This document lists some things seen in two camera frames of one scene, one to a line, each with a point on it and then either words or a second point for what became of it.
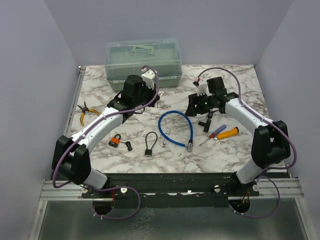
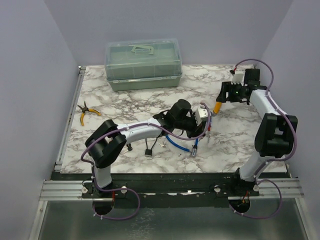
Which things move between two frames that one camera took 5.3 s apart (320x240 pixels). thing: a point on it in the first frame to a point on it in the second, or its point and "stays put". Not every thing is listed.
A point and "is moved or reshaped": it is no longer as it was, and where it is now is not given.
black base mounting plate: [177, 190] stays put
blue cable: [189, 145] is moved or reshaped
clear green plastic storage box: [127, 57] stays put
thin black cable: [148, 152] stays put
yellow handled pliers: [84, 109] stays put
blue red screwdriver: [214, 134] to [209, 128]
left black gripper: [152, 92] to [196, 130]
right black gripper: [194, 99] to [227, 87]
